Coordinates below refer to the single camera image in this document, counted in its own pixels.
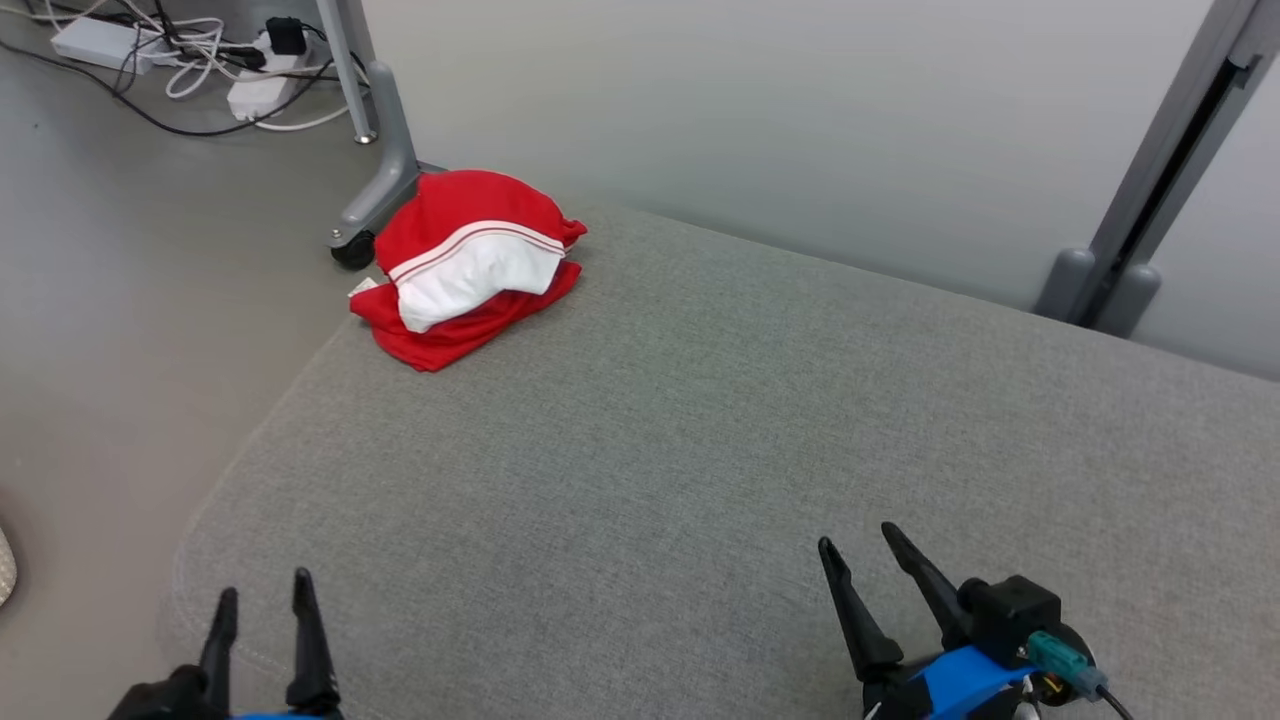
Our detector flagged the white power strips with cables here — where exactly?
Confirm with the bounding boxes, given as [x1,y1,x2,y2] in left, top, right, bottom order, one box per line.
[0,40,336,138]

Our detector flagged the white power strip with plugs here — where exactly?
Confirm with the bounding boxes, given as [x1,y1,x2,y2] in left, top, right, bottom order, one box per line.
[226,40,313,123]

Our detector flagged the grey partition post with feet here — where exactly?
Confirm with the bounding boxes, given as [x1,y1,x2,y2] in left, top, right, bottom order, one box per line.
[1035,0,1280,338]

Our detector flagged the red garment with white label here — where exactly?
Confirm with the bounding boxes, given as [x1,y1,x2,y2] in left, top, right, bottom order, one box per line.
[348,170,589,373]

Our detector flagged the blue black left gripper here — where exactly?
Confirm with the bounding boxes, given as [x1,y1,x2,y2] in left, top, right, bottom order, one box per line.
[105,568,346,720]

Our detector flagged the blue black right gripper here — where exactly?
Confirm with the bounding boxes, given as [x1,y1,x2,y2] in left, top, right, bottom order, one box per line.
[818,522,1096,720]

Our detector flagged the white cable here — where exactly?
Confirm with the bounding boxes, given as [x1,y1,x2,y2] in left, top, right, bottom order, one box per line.
[165,15,351,133]

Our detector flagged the flat white power strip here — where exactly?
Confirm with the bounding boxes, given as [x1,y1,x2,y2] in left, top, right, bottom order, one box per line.
[50,15,156,73]

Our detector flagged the grey partition leg with caster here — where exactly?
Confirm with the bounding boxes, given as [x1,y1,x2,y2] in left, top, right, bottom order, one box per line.
[315,0,446,271]

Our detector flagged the teal right camera connector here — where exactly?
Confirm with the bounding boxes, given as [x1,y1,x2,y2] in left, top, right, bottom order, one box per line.
[1025,630,1108,698]

